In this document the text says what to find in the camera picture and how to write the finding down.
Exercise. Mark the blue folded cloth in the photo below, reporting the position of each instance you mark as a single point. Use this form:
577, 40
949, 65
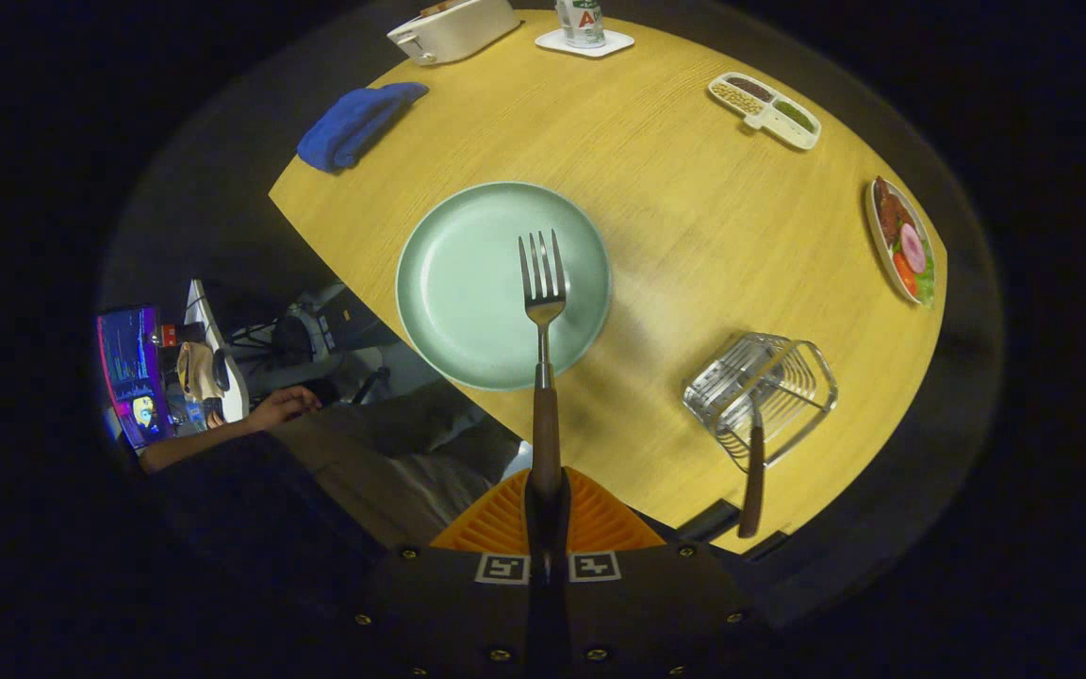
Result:
354, 123

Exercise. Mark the white divided bean dish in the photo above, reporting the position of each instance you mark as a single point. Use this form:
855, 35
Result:
769, 115

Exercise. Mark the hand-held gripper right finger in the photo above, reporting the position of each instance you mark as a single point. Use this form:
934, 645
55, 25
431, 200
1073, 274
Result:
666, 613

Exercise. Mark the person's khaki trousers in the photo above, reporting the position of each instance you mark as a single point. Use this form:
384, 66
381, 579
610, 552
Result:
392, 462

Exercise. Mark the small brown meat piece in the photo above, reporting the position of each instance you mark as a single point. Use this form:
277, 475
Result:
905, 209

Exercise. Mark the white oval food plate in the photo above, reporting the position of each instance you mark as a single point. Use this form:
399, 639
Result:
880, 250

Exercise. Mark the white slanted panel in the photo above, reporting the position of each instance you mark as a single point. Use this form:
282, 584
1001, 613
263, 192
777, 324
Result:
232, 387

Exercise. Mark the brown toast slice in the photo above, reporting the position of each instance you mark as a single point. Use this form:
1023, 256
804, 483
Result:
444, 6

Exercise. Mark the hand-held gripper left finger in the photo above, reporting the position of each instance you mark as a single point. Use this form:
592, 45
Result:
449, 613

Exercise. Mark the red tomato slice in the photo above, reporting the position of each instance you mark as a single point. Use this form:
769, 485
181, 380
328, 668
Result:
904, 273

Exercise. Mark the glowing computer monitor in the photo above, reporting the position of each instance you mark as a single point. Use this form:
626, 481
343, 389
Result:
133, 372

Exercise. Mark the black table bracket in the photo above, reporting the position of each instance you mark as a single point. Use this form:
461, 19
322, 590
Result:
708, 521
765, 547

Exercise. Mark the pink sliced food round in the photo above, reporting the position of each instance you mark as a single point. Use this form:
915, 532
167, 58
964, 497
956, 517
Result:
913, 248

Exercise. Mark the green lettuce leaf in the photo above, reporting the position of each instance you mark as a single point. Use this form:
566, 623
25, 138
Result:
927, 283

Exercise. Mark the tan rounded object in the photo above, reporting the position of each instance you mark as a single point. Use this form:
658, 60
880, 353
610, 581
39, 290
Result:
196, 372

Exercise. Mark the white square coaster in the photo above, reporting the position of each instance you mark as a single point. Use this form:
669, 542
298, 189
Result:
618, 42

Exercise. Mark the pale green round plate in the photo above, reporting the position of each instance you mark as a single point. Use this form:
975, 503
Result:
468, 292

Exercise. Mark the cream white toaster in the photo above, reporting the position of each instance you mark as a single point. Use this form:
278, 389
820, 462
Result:
458, 33

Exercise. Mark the white drink bottle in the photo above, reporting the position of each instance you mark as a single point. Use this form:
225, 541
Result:
581, 24

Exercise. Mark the large brown meat piece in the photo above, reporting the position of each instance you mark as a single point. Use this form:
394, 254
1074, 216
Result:
887, 212

